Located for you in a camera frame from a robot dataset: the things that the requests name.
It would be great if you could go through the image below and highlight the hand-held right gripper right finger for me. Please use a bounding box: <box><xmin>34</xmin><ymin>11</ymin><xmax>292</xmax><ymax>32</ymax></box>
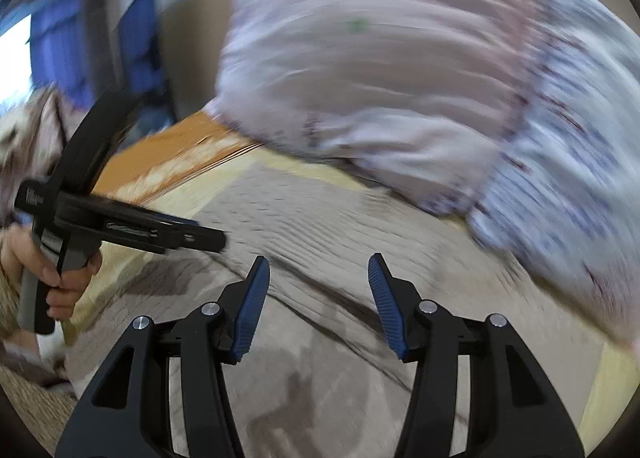
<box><xmin>367</xmin><ymin>253</ymin><xmax>586</xmax><ymax>458</ymax></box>

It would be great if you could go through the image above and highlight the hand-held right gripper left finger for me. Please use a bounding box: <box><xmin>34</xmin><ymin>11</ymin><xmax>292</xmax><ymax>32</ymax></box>
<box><xmin>55</xmin><ymin>255</ymin><xmax>271</xmax><ymax>458</ymax></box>

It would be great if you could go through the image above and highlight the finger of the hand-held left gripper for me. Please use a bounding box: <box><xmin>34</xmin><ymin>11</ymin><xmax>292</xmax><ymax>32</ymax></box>
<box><xmin>104</xmin><ymin>198</ymin><xmax>201</xmax><ymax>235</ymax></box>
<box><xmin>101</xmin><ymin>225</ymin><xmax>227</xmax><ymax>255</ymax></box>

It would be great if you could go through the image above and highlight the grey cable knit sweater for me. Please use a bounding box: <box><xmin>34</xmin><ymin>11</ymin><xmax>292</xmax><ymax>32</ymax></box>
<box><xmin>67</xmin><ymin>161</ymin><xmax>618</xmax><ymax>458</ymax></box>

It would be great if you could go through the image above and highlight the person's left hand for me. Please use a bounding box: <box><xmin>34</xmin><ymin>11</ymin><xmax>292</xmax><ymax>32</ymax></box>
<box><xmin>0</xmin><ymin>225</ymin><xmax>103</xmax><ymax>323</ymax></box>

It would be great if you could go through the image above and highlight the patterned beige cloth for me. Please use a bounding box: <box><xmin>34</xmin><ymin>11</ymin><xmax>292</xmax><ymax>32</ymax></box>
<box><xmin>0</xmin><ymin>86</ymin><xmax>73</xmax><ymax>229</ymax></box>

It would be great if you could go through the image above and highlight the orange cloth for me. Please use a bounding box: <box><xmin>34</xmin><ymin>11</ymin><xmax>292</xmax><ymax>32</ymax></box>
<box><xmin>91</xmin><ymin>111</ymin><xmax>263</xmax><ymax>206</ymax></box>

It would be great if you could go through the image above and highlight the blue curtain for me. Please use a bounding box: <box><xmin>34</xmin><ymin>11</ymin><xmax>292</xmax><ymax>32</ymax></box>
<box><xmin>29</xmin><ymin>0</ymin><xmax>177</xmax><ymax>125</ymax></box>

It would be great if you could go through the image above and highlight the tree print pillow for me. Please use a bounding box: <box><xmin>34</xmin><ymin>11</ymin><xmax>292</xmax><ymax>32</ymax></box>
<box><xmin>462</xmin><ymin>0</ymin><xmax>640</xmax><ymax>346</ymax></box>

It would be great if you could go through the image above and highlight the yellow patterned bed sheet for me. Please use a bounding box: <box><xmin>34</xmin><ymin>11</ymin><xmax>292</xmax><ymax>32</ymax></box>
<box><xmin>60</xmin><ymin>153</ymin><xmax>638</xmax><ymax>456</ymax></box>

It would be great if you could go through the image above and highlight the pink lavender print pillow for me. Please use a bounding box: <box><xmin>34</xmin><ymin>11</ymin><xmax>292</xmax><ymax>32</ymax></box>
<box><xmin>204</xmin><ymin>0</ymin><xmax>543</xmax><ymax>211</ymax></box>

